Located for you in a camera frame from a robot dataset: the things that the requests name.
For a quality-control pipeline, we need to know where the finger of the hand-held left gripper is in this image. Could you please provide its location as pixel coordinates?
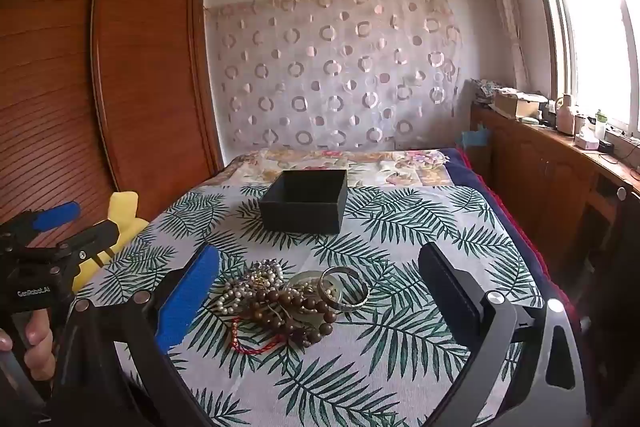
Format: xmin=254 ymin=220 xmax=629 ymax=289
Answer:
xmin=57 ymin=219 xmax=122 ymax=269
xmin=0 ymin=201 xmax=82 ymax=254

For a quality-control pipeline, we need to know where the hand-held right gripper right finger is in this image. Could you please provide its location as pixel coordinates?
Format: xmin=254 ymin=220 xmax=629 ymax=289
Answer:
xmin=417 ymin=242 xmax=586 ymax=427

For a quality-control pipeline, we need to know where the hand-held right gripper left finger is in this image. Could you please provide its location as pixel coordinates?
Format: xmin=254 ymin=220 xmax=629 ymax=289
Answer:
xmin=50 ymin=246 xmax=221 ymax=427

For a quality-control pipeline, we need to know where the red bead bracelet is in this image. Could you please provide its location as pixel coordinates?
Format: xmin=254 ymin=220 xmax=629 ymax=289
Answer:
xmin=229 ymin=317 xmax=287 ymax=356

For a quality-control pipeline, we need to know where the silver metal bangle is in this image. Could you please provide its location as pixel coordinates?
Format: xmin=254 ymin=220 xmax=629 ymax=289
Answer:
xmin=317 ymin=266 xmax=370 ymax=311

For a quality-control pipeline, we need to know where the brown wooden bead bracelet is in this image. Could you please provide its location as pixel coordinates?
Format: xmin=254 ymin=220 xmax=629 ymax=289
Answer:
xmin=252 ymin=287 xmax=339 ymax=349

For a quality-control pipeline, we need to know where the pale green bangle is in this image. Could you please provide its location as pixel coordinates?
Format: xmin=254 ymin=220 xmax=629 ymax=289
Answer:
xmin=287 ymin=271 xmax=344 ymax=304

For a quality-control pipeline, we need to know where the black box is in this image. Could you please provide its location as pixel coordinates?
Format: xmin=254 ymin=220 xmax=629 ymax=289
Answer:
xmin=258 ymin=169 xmax=348 ymax=236

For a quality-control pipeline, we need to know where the person's left hand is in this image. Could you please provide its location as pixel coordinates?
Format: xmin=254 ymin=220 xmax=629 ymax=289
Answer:
xmin=0 ymin=311 xmax=57 ymax=389

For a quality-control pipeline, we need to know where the yellow plush toy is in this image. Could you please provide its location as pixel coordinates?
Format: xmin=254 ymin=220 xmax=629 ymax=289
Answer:
xmin=72 ymin=191 xmax=151 ymax=294

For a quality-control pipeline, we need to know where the navy blanket with red edge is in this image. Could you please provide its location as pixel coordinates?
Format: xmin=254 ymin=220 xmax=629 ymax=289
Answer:
xmin=439 ymin=148 xmax=557 ymax=295

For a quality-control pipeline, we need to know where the leaf print cloth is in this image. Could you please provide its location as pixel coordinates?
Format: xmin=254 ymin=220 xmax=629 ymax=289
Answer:
xmin=70 ymin=183 xmax=545 ymax=427

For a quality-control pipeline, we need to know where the floral pillow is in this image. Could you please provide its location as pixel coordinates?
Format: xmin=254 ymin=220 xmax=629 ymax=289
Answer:
xmin=224 ymin=148 xmax=459 ymax=188

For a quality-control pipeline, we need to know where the long wooden cabinet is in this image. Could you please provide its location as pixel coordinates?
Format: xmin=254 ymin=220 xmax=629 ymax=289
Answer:
xmin=469 ymin=104 xmax=640 ymax=290

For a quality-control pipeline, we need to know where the blue paper piece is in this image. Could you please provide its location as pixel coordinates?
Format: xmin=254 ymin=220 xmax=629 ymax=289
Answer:
xmin=459 ymin=129 xmax=492 ymax=148

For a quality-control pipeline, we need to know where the brown wooden wardrobe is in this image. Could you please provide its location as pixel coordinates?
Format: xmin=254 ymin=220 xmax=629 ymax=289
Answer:
xmin=0 ymin=0 xmax=224 ymax=234

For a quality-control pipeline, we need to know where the patterned cloth pile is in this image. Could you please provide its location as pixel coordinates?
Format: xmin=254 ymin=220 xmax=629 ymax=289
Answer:
xmin=471 ymin=78 xmax=502 ymax=104

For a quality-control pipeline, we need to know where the beige bottle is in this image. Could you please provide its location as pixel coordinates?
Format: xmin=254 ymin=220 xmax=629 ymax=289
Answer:
xmin=556 ymin=94 xmax=579 ymax=136

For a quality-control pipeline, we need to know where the sheer circle pattern curtain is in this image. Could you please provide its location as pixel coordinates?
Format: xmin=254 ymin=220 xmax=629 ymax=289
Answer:
xmin=204 ymin=0 xmax=462 ymax=154

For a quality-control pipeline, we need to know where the beige gathered curtain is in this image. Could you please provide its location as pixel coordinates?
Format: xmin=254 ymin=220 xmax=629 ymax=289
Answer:
xmin=477 ymin=0 xmax=532 ymax=94

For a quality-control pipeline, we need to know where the window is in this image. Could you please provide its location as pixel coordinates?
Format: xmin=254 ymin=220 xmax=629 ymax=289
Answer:
xmin=520 ymin=0 xmax=640 ymax=138

